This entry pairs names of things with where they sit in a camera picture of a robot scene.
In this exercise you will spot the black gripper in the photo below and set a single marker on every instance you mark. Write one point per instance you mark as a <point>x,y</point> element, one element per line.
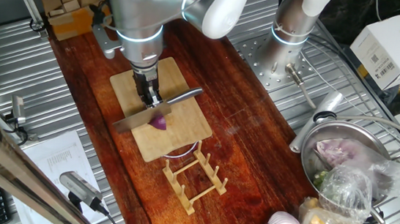
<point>145,83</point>

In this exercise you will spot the steel cleaver knife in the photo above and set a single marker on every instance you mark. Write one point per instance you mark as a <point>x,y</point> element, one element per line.
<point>132,122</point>

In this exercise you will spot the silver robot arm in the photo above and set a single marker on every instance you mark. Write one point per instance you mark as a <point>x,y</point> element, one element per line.
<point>140,10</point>

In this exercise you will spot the purple onion wedge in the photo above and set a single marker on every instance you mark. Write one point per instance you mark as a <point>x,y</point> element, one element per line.
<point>158,122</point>

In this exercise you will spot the bamboo cutting board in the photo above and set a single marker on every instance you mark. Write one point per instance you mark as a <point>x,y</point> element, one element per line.
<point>187,125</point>

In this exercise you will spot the wooden peg rack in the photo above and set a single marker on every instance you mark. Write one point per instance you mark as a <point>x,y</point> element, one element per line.
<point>181,194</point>

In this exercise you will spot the brown cardboard box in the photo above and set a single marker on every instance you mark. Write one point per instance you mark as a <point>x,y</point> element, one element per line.
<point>72,26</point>

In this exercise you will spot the printed paper sheet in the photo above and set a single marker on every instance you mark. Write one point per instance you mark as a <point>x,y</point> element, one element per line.
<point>59,157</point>

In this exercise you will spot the metal clamp right edge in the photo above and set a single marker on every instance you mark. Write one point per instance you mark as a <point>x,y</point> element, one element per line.
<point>18,109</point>

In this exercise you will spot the shiny metal bar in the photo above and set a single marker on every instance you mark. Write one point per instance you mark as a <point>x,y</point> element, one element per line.
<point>14,171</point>

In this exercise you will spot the steel bowl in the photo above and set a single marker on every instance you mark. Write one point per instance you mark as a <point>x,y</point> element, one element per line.
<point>334,130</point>

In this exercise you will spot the clear bag of greens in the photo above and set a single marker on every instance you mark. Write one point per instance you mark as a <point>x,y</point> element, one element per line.
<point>347,192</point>

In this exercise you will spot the plastic bag of chopped onion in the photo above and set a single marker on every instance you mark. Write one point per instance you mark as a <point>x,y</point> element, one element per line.
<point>365,157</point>

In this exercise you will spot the white cardboard box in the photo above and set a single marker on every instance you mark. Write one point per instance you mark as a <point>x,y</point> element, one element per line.
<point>390,49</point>

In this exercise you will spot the wrist camera on silver bracket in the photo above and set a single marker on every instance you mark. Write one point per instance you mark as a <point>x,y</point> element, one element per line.
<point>105,42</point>

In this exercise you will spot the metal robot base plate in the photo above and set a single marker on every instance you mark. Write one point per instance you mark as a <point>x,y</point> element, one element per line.
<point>249,58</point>

